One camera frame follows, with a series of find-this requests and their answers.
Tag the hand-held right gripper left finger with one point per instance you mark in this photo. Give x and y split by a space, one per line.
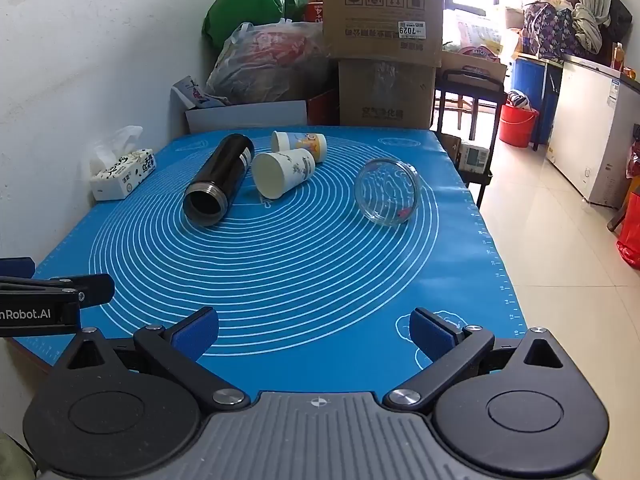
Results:
196 334

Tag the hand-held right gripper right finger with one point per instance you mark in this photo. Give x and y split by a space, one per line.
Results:
433 333

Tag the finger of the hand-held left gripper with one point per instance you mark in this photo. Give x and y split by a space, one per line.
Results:
75 287
15 266

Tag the white paper cup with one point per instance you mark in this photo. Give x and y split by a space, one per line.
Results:
280 172

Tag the yellow print paper cup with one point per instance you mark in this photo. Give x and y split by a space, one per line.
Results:
306 143

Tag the blue silicone baking mat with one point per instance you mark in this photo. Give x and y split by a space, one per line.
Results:
300 270

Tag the white tissue pack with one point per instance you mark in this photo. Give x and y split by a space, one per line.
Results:
122 172

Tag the olive cloth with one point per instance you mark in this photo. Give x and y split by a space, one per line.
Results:
12 457

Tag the black thermos bottle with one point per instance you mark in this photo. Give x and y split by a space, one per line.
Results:
215 180

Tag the red plastic bag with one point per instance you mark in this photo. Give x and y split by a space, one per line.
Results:
630 240

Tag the white flat cardboard box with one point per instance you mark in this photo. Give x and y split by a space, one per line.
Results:
245 116

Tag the red plastic bucket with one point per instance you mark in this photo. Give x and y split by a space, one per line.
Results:
517 125

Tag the small white printed box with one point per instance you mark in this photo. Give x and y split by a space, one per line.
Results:
192 91

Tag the red cardboard box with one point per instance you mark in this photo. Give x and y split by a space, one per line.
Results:
324 107

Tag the white chest freezer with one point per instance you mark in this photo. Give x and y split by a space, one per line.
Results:
585 125

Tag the black metal cart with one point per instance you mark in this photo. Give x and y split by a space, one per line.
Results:
470 76

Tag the blue plastic barrel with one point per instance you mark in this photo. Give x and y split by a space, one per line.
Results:
530 77

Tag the clear plastic bag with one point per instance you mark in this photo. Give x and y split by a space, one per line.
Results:
270 55

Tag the white plastic package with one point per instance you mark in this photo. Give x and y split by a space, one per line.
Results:
472 32

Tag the purple patterned bag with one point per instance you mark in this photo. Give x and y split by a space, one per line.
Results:
547 30

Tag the large brown cardboard box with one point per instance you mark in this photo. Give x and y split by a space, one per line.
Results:
380 10

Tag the orange bottle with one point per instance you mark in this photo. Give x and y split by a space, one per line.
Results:
617 57

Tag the green plastic bag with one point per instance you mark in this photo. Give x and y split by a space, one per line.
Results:
255 0

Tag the grey cloth bundle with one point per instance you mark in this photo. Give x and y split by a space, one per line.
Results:
590 27

